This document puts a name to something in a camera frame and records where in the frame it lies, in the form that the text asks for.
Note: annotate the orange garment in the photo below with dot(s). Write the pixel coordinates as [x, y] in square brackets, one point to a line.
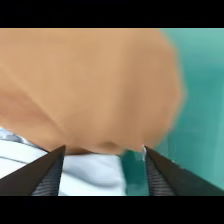
[90, 86]

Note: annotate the white garment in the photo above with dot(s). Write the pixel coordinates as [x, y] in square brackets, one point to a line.
[90, 173]

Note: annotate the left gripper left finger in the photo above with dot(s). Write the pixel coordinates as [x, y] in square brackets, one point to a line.
[43, 176]

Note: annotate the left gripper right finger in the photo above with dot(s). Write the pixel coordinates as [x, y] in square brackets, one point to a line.
[170, 180]

